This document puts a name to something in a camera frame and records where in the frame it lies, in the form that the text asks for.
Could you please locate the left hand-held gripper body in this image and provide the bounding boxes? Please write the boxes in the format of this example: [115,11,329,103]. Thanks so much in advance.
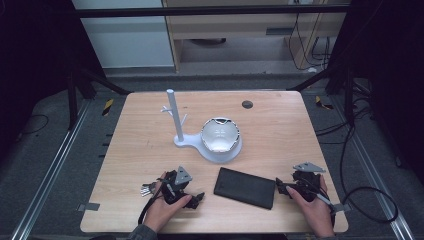
[162,165,198,205]

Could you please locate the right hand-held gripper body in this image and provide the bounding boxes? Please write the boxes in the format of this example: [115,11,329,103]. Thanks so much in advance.
[285,162,327,203]

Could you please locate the silver bunch of keys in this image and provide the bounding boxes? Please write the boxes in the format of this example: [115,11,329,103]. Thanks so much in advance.
[140,181,158,198]

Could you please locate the white round bowl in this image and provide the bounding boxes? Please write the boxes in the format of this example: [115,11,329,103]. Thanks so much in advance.
[200,116,241,154]

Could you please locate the white key stand with hooks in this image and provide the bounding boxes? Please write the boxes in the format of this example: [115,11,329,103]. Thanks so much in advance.
[161,88,244,165]

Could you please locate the person's left hand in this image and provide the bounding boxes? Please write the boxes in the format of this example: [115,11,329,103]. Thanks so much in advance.
[143,171,194,233]

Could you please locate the person's right hand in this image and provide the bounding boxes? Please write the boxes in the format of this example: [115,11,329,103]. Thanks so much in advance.
[285,174,336,239]

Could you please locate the grey tape strip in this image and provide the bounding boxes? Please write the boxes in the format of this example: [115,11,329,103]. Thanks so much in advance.
[332,202,352,214]
[76,201,101,213]

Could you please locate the yellow black floor tape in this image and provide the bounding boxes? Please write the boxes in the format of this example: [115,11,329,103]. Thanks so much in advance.
[101,98,115,117]
[314,95,335,111]

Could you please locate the black metal stand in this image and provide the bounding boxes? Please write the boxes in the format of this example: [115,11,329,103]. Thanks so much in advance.
[285,64,356,128]
[65,64,133,132]

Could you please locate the black curtain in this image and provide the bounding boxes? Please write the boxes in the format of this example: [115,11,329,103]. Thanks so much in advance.
[333,0,424,186]
[0,0,105,163]

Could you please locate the white cabinet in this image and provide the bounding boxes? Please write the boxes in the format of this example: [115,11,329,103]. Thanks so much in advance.
[71,0,175,70]

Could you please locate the light wooden desk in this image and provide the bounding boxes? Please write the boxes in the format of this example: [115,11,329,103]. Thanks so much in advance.
[161,0,348,73]

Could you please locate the black horizontal bar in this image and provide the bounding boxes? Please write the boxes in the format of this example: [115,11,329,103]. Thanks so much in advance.
[71,4,352,19]

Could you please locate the black gripper strap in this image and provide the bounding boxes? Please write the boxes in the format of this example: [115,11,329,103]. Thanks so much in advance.
[137,181,167,225]

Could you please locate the black looped cable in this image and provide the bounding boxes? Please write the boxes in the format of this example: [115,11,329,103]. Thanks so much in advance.
[311,124,400,225]

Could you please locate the black floor cables bundle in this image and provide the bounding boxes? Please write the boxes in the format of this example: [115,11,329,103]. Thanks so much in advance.
[314,81,376,148]

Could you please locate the aluminium floor rail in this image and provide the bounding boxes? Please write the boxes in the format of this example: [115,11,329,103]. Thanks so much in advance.
[333,96,416,240]
[9,99,92,240]

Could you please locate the black hanging cables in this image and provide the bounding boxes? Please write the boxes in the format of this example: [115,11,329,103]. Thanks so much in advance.
[287,12,333,72]

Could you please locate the thin black floor cable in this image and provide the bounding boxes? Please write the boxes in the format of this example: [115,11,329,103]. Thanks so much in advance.
[19,113,50,136]

